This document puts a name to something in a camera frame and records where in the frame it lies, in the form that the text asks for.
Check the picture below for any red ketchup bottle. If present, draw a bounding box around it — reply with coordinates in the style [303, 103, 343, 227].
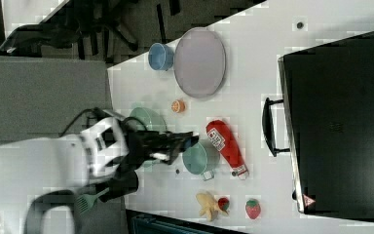
[206, 120, 249, 180]

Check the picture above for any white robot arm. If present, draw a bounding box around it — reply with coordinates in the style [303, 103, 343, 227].
[0, 116, 199, 234]

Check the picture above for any green spatula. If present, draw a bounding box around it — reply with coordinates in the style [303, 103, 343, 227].
[76, 188, 109, 214]

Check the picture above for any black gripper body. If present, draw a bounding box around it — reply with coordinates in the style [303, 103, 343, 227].
[123, 131, 189, 170]

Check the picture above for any small red strawberry toy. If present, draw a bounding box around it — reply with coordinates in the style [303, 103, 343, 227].
[217, 197, 230, 211]

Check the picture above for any green colander basket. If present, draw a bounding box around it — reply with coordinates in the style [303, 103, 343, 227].
[130, 107, 167, 132]

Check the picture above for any round grey plate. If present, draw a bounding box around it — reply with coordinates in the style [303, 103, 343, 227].
[173, 27, 226, 98]

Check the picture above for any orange slice toy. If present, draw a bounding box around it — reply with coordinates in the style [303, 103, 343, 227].
[171, 99, 186, 113]

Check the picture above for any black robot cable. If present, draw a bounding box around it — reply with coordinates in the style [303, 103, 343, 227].
[57, 107, 101, 138]

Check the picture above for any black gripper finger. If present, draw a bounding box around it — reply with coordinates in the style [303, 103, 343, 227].
[166, 132, 199, 145]

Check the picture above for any blue cup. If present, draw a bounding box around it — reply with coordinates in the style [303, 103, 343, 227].
[148, 43, 174, 71]

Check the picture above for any toy banana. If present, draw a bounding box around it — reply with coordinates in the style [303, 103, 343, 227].
[196, 192, 229, 221]

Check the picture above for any black toaster oven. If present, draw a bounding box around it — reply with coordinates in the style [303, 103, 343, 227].
[278, 31, 374, 222]

